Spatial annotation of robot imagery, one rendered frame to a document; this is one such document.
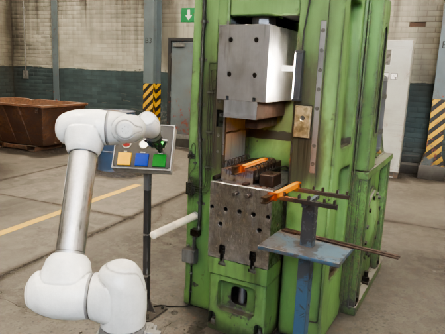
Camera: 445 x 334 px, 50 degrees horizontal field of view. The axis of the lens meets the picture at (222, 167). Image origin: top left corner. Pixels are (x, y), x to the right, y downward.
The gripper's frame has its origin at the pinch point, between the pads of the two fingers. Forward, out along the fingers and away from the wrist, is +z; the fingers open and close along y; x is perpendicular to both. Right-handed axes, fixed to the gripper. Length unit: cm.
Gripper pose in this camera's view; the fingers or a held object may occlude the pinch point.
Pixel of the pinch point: (159, 148)
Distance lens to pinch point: 269.2
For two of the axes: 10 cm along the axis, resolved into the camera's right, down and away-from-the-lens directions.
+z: 0.3, 3.2, 9.5
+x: 0.7, -9.4, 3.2
